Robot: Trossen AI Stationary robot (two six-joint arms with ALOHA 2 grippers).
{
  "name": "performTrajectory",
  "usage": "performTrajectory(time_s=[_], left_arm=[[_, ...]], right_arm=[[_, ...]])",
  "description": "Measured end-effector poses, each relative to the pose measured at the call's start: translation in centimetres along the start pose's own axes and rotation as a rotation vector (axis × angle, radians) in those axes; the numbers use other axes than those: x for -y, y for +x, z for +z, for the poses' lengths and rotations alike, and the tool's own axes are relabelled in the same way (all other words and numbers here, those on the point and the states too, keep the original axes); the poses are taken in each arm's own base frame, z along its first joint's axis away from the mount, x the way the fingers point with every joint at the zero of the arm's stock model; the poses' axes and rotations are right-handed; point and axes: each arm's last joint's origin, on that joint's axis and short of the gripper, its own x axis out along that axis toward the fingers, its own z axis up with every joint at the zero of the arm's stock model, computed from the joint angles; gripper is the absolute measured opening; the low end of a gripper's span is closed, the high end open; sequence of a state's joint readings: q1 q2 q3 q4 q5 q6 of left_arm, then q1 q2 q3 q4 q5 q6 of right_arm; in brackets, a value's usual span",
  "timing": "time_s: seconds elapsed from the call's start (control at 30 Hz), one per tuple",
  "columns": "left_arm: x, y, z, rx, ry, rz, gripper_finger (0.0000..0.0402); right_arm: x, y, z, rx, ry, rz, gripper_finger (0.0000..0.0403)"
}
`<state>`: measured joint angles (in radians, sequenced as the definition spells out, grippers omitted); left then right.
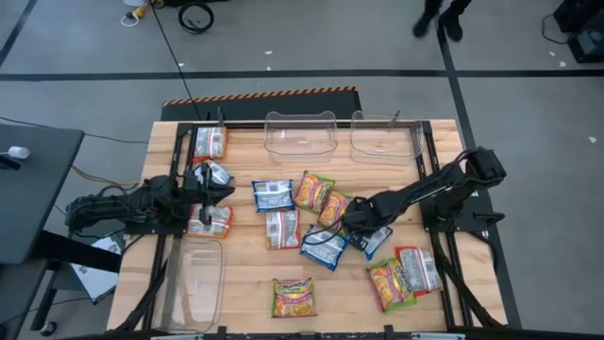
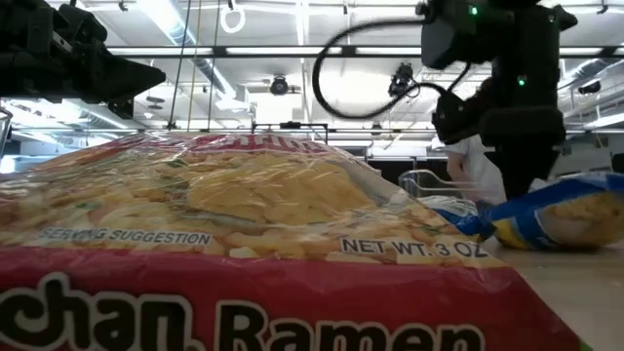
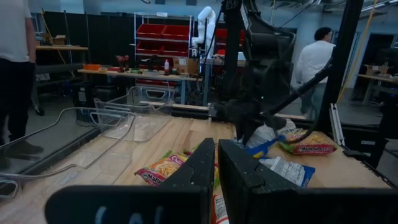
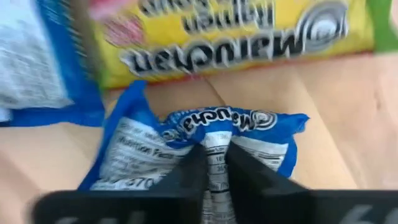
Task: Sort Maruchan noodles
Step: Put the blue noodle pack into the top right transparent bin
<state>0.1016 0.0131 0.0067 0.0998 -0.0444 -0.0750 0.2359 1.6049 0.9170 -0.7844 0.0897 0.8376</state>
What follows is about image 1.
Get long black floor cable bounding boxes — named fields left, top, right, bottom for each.
left=149, top=0, right=204, bottom=122

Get orange Maruchan ramen packet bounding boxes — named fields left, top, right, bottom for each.
left=192, top=126, right=228, bottom=163
left=394, top=246, right=445, bottom=298
left=264, top=209, right=302, bottom=250
left=187, top=203, right=234, bottom=240

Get black desk device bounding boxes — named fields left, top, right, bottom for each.
left=0, top=154, right=23, bottom=172

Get clear plastic bin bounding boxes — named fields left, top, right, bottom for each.
left=349, top=110, right=425, bottom=166
left=151, top=235, right=227, bottom=334
left=263, top=110, right=339, bottom=165

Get yellow cable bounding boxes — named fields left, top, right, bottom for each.
left=70, top=164, right=141, bottom=188

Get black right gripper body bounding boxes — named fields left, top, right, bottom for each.
left=351, top=195, right=386, bottom=233

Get black equipment case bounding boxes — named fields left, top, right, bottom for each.
left=552, top=0, right=604, bottom=65

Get black desk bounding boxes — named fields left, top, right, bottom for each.
left=0, top=123, right=123, bottom=337

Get white papers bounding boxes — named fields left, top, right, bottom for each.
left=70, top=235, right=125, bottom=299

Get black hazard-striped floor mat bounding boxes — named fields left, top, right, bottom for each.
left=159, top=85, right=363, bottom=122

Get green Maruchan ramen packet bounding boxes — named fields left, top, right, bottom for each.
left=293, top=170, right=337, bottom=214
left=366, top=258, right=418, bottom=314
left=316, top=190, right=354, bottom=232
left=271, top=277, right=318, bottom=318

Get black aluminium table frame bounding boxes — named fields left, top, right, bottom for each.
left=110, top=120, right=509, bottom=340

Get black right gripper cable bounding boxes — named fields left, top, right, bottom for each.
left=301, top=224, right=350, bottom=247

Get coiled black cable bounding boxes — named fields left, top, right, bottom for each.
left=177, top=2, right=215, bottom=35

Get blue Maruchan ramen packet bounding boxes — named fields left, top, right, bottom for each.
left=299, top=224, right=350, bottom=272
left=348, top=225, right=394, bottom=262
left=193, top=160, right=235, bottom=186
left=251, top=178, right=296, bottom=213

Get yellow and white plug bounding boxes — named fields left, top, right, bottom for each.
left=120, top=0, right=152, bottom=28

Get person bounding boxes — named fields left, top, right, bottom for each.
left=412, top=0, right=473, bottom=43

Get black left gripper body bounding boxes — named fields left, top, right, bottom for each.
left=178, top=175, right=204, bottom=203

